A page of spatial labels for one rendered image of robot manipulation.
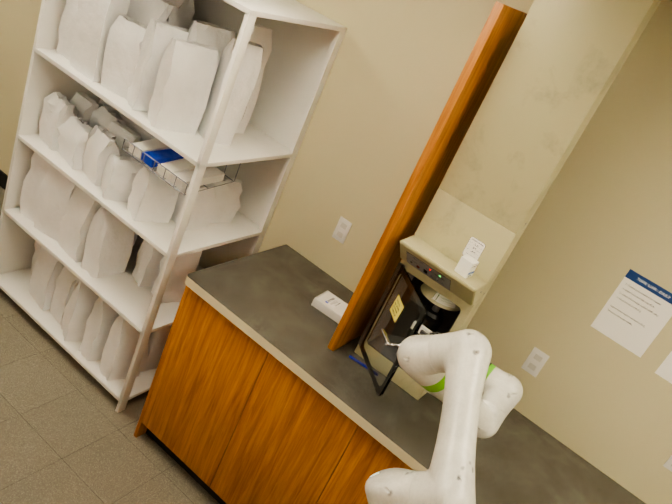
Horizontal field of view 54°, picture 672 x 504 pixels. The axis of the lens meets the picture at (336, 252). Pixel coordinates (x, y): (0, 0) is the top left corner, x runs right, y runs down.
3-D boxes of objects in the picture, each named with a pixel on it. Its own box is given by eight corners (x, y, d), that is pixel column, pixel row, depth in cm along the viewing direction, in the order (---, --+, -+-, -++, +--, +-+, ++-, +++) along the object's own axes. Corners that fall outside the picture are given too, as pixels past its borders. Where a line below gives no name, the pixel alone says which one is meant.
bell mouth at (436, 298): (431, 279, 264) (438, 268, 262) (469, 304, 258) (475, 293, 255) (413, 289, 249) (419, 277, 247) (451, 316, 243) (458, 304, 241)
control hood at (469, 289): (402, 256, 248) (413, 234, 243) (474, 305, 236) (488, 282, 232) (388, 262, 238) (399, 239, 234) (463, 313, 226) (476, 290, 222)
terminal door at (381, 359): (360, 344, 264) (402, 263, 247) (379, 398, 239) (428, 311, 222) (358, 344, 264) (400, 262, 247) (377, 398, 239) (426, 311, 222)
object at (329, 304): (324, 297, 296) (327, 290, 294) (353, 316, 291) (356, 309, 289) (310, 304, 286) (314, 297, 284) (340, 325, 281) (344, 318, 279)
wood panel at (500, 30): (384, 314, 304) (538, 18, 244) (389, 318, 303) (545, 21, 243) (327, 347, 263) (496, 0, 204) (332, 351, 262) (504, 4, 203)
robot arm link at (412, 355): (423, 361, 183) (431, 324, 190) (385, 365, 190) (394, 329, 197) (454, 392, 193) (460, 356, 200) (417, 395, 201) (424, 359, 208)
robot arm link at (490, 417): (462, 367, 197) (437, 353, 206) (439, 398, 195) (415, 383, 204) (512, 422, 218) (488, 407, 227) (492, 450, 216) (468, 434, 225)
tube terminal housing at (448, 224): (382, 333, 288) (463, 180, 256) (443, 378, 277) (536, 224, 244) (353, 351, 268) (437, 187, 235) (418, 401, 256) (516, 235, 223)
